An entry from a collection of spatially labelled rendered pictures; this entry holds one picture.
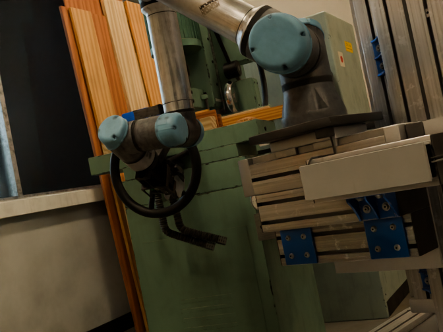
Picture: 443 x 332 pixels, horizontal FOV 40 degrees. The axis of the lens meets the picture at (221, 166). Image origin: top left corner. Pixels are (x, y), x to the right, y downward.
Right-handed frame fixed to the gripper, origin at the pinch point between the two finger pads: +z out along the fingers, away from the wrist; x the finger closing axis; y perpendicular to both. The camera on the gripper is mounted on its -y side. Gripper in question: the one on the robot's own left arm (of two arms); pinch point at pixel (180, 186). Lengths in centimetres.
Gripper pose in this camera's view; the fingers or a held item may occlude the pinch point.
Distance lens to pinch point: 168.0
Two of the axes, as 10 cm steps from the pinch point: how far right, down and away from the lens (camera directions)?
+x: 9.2, -1.6, -3.6
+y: -0.4, 8.8, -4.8
